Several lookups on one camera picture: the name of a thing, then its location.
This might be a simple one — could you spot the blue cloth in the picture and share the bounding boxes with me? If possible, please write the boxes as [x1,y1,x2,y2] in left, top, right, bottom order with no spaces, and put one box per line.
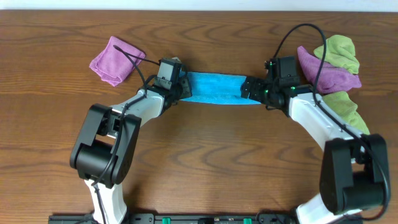
[183,72,259,105]

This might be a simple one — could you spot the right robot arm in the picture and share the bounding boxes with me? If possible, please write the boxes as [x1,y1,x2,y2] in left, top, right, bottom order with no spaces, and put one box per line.
[241,57,391,223]

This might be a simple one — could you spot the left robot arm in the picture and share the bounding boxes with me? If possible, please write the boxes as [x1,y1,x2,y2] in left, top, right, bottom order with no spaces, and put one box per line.
[70,57,192,223]

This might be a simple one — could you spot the crumpled purple cloth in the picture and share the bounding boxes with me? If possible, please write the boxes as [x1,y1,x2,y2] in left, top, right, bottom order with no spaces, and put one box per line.
[297,46,362,94]

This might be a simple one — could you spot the lower green cloth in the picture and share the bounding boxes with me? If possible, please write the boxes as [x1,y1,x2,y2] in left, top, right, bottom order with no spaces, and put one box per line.
[323,91,370,134]

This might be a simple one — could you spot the green cloth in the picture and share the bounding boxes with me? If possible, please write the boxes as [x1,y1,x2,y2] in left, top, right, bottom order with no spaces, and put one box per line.
[323,91,370,134]
[313,35,360,75]

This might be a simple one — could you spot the folded purple cloth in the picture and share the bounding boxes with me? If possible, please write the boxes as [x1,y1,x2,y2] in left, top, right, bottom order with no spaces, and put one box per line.
[89,36,146,86]

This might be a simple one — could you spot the upper green cloth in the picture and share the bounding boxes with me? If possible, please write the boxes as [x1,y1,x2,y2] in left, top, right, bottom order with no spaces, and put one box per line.
[313,35,360,75]

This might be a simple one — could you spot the right black cable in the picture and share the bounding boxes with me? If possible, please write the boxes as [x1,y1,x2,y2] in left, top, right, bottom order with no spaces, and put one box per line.
[272,23,392,222]

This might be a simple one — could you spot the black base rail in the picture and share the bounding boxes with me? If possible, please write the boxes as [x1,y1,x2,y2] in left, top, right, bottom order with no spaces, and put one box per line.
[47,212,364,224]

